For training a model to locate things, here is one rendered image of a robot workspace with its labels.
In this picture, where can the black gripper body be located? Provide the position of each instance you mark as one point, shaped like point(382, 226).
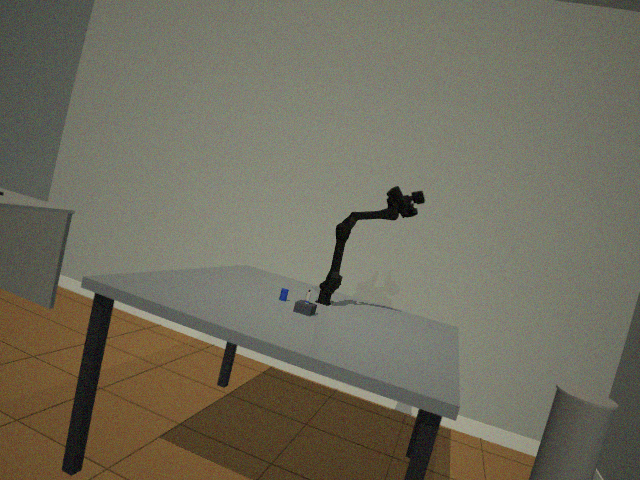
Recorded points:
point(418, 196)

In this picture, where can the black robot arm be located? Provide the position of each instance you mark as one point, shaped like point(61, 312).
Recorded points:
point(343, 230)

